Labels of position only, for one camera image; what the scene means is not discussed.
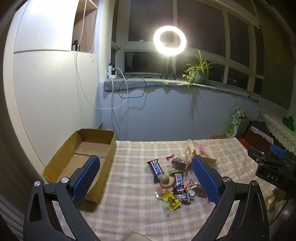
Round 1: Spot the brown cake in clear wrapper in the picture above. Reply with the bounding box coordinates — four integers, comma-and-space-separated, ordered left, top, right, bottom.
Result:
166, 156, 188, 171

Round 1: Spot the green printed bag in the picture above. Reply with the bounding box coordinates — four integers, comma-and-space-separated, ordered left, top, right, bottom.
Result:
225, 107, 247, 139

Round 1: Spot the clear jelly cup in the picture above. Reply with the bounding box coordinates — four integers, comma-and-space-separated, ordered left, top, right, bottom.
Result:
154, 186, 170, 200

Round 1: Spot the grey windowsill mat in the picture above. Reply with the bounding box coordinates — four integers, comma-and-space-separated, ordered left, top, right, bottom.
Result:
103, 76, 260, 102

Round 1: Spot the thin white cord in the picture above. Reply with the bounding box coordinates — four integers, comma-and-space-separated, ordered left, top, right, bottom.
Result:
79, 0, 88, 52

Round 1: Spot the small brown chocolate bar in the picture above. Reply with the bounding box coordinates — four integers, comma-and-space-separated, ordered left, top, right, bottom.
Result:
172, 173, 185, 194

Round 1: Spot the red candy packet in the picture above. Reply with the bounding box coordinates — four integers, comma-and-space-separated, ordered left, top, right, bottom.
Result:
185, 178, 207, 198

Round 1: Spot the potted spider plant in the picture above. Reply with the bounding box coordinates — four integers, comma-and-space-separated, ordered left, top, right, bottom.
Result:
181, 49, 219, 90

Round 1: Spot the black tripod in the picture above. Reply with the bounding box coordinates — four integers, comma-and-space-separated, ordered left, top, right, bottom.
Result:
159, 54, 177, 80

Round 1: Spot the packed braised egg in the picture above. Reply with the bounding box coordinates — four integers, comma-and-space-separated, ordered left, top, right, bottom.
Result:
158, 174, 175, 188

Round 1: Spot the dark patterned candy packet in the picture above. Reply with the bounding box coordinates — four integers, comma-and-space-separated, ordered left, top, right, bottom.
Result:
174, 192, 191, 205

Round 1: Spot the white power strip with chargers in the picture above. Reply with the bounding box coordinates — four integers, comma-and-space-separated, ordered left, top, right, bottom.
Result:
107, 65, 119, 80

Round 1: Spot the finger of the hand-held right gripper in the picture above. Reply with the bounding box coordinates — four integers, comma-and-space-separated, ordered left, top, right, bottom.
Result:
247, 148, 273, 163
270, 144, 288, 158

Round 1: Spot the cardboard box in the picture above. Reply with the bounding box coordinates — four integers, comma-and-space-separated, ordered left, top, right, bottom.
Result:
43, 128, 117, 205

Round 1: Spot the dark red box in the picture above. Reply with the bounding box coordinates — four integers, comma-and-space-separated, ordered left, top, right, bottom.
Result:
244, 120, 274, 149

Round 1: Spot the wooden shelf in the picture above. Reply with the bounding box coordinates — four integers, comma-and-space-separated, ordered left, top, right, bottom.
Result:
73, 0, 99, 54

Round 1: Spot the plaid tablecloth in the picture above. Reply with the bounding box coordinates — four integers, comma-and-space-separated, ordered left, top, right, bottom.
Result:
76, 138, 285, 241

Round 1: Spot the white lace cloth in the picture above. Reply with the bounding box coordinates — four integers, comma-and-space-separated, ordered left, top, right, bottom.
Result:
260, 112, 296, 153

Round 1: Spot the black cable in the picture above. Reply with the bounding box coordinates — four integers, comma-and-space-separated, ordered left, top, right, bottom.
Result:
118, 72, 162, 99

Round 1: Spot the clear bag of wafers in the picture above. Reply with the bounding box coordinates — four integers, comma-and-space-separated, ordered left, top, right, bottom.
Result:
196, 142, 218, 165

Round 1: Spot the ring light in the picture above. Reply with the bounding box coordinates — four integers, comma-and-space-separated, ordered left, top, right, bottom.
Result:
153, 25, 187, 56

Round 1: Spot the green ornament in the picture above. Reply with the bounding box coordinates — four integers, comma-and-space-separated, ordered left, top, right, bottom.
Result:
282, 116, 296, 131

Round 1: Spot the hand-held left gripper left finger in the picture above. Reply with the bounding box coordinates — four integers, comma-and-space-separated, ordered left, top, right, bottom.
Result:
23, 155, 101, 241

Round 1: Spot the white charging cable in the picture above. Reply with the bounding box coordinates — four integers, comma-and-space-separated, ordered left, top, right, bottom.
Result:
74, 50, 130, 110

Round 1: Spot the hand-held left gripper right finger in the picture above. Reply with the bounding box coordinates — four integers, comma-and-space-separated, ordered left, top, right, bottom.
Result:
191, 155, 270, 241

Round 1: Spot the yellow snack packet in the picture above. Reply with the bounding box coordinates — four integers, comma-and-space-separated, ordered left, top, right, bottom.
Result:
161, 193, 181, 211

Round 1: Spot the large brown chocolate bar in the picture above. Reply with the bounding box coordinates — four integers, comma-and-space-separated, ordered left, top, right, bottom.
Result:
147, 159, 166, 183

